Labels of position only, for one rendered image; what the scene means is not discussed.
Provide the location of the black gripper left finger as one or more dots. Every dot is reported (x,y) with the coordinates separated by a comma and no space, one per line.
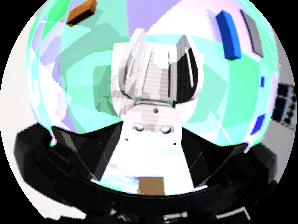
(94,149)

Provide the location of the white plate with two round holes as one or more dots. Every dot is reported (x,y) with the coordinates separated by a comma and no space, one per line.
(154,117)

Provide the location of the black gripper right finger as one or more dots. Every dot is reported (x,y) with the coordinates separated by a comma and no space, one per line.
(204,157)

